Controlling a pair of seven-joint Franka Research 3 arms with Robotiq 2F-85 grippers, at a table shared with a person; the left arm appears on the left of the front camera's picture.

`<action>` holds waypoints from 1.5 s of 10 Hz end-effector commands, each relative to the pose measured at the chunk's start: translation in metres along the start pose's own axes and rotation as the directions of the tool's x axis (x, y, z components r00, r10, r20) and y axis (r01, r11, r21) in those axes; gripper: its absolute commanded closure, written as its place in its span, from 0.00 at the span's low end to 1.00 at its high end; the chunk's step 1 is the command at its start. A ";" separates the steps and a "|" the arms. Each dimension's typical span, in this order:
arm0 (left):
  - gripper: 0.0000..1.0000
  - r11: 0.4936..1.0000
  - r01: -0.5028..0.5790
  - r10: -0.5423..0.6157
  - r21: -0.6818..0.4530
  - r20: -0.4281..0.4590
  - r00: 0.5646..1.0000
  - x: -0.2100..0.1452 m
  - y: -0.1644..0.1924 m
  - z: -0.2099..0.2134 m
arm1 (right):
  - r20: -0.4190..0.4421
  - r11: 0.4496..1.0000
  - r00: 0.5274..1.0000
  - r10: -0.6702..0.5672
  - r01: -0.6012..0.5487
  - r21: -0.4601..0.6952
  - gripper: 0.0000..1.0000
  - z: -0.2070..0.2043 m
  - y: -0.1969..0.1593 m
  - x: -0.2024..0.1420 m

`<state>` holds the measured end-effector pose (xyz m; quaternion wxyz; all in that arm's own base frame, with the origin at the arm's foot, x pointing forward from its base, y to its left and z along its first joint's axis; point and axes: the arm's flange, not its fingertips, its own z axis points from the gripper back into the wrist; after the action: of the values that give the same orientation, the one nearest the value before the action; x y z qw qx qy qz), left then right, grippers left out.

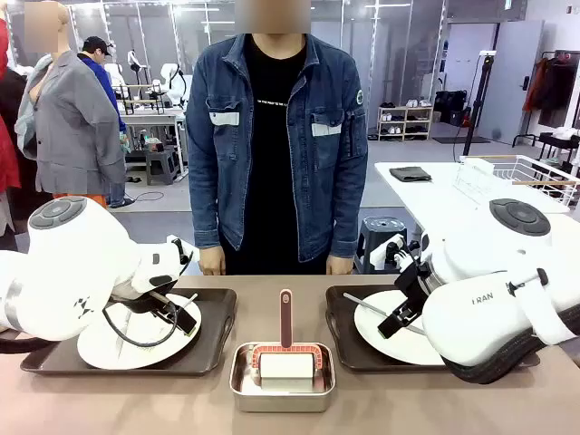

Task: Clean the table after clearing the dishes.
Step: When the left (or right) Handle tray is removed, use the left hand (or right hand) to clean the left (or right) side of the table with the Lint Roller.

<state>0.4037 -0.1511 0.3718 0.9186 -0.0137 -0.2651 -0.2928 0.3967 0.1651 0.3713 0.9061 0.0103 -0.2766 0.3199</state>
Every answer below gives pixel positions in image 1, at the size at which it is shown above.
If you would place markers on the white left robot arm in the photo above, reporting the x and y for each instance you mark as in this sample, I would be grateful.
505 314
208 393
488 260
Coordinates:
77 254

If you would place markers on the silver fork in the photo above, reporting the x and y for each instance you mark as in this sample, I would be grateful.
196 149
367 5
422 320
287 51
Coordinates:
190 301

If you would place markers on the person's right hand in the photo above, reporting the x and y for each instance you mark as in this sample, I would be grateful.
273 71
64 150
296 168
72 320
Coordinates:
212 263

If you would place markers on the gray plastic step stool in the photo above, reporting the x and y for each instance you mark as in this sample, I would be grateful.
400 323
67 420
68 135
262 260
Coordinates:
161 165

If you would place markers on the dark brown serving tray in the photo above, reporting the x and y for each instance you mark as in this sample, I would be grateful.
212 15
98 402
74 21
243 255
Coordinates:
340 326
213 317

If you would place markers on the pink lint roller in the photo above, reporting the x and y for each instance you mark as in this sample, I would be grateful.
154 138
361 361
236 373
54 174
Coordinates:
286 317

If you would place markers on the person's right forearm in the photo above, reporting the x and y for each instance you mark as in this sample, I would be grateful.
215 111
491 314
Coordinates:
204 204

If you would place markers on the black camera tripod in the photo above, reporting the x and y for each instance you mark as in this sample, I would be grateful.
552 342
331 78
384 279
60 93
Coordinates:
476 104

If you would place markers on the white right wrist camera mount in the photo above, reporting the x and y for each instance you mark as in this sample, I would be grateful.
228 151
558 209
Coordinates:
385 254

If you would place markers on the black low bench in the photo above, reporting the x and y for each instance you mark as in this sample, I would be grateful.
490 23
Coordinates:
555 141

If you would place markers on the black equipment case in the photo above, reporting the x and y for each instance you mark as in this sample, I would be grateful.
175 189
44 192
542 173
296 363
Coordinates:
449 106

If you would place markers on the wooden shoe rack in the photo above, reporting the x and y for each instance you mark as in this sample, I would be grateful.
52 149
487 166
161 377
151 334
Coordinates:
404 122

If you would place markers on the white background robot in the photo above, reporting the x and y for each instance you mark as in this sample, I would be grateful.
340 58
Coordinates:
174 81

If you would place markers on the hanging orange brown coat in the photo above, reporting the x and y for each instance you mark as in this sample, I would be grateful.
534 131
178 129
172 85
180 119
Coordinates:
537 86

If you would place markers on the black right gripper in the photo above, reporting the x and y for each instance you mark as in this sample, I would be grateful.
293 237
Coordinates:
410 285

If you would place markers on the folded dark gray cloth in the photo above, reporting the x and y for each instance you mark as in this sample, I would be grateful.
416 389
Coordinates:
410 174

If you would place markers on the mannequin in gray jacket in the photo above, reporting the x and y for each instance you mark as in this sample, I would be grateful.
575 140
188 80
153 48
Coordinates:
68 122

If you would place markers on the white side table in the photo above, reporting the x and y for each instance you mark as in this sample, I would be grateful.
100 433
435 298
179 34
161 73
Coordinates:
435 190

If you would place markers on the stainless steel rectangular tray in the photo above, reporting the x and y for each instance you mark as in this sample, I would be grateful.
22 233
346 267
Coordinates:
281 401

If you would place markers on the person's left forearm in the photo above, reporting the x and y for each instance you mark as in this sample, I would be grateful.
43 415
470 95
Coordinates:
349 208

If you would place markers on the white background work table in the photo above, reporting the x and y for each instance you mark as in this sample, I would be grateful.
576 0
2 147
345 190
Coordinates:
149 120

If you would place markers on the white round plate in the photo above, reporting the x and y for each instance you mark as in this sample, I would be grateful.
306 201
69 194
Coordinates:
136 355
399 350

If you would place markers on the silver table knife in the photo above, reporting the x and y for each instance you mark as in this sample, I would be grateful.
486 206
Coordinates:
362 303

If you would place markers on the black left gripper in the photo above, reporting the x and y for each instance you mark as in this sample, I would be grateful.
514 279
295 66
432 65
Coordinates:
145 302

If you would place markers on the mannequin in red jacket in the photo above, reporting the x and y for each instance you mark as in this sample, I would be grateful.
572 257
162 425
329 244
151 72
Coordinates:
6 136

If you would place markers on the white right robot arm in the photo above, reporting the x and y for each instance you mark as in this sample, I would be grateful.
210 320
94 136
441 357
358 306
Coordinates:
476 312

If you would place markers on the person with black cap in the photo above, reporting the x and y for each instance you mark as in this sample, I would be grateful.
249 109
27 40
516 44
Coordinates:
102 72

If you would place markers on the person in denim jacket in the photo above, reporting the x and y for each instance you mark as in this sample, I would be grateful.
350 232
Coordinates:
226 181

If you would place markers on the dark round plastic stool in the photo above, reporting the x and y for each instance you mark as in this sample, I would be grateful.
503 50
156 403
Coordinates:
380 235

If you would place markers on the hanging black garment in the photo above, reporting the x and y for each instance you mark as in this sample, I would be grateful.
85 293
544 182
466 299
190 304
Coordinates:
559 95

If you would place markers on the person's left hand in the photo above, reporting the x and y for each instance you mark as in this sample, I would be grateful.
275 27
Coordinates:
340 266

